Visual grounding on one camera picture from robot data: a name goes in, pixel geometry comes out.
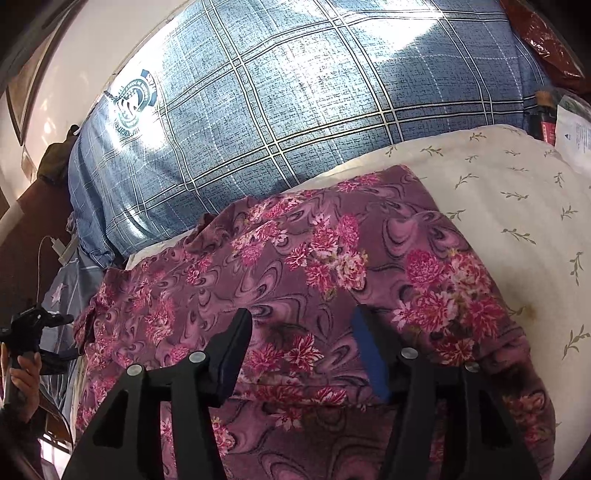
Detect purple floral garment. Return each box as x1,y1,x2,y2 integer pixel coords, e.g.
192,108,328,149
73,165,557,480

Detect white printed paper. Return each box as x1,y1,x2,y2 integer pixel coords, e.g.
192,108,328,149
554,104,591,169

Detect dark bottle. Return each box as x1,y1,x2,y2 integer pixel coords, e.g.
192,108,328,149
533,90,561,144

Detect red plastic bag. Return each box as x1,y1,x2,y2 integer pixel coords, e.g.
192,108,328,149
501,0,586,79

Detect grey star-print cloth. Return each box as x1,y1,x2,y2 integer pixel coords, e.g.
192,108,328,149
39,244,114,416

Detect blue plaid quilt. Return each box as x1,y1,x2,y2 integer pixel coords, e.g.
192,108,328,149
68,0,552,268

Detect person's left forearm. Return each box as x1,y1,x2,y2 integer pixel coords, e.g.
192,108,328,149
0,401,49,480

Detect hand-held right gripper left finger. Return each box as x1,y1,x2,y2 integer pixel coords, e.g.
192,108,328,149
62,308,253,480

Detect olive brown cloth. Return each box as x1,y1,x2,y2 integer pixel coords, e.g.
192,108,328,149
38,124,81,185

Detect person's left hand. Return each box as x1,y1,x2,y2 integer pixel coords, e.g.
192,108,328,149
0,342,43,411

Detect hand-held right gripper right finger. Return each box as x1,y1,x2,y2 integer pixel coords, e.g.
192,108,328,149
353,305,541,480

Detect dark wooden headboard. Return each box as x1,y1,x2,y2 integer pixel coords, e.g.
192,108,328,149
0,178,81,333

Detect white charger with cable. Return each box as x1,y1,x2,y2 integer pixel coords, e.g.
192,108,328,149
37,235,70,315

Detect cream leaf-print bed sheet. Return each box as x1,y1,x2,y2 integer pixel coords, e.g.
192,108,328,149
124,124,591,476

